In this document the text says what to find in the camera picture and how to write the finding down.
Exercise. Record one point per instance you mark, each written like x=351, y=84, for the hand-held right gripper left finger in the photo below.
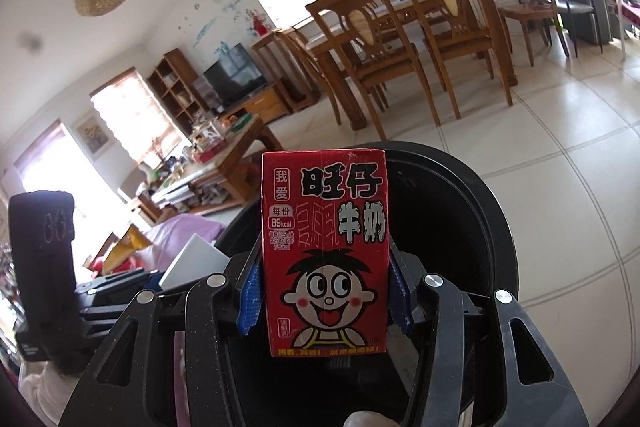
x=250, y=287

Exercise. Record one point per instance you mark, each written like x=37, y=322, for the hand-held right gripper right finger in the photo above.
x=402, y=297

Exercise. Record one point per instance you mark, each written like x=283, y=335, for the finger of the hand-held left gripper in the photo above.
x=115, y=286

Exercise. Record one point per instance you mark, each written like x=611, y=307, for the black trash bin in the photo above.
x=450, y=207

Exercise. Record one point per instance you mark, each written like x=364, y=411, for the red milk carton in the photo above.
x=325, y=207

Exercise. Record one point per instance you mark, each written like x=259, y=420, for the person's left forearm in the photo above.
x=45, y=389

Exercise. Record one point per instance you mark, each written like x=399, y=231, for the person's right hand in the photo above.
x=364, y=419

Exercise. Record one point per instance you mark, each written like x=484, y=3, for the yellow snack packet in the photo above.
x=127, y=247

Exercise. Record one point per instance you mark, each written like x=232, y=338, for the white flat box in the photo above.
x=192, y=264

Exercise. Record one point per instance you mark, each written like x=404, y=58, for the purple blanket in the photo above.
x=175, y=232

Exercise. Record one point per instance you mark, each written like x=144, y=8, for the stack of magazines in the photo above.
x=185, y=199

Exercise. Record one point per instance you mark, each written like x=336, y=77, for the wooden coffee table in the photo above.
x=235, y=157

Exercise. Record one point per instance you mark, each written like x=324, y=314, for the framed flower painting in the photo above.
x=94, y=134

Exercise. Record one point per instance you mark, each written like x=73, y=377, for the large window with blind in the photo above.
x=135, y=117

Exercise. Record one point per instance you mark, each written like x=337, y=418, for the wooden television stand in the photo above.
x=262, y=104

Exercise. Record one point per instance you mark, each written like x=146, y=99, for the wooden bookshelf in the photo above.
x=175, y=92

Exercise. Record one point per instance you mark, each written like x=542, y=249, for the black flat television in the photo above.
x=235, y=74

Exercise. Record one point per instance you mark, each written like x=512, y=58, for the wooden dining chair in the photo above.
x=460, y=39
x=370, y=72
x=530, y=12

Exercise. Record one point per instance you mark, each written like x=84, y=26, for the tall wooden side table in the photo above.
x=280, y=57

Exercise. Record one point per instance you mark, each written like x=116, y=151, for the wooden dining table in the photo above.
x=395, y=14

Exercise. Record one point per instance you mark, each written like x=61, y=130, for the dark grey armchair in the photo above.
x=590, y=12

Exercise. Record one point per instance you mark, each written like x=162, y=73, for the white chair red cushion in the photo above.
x=631, y=14

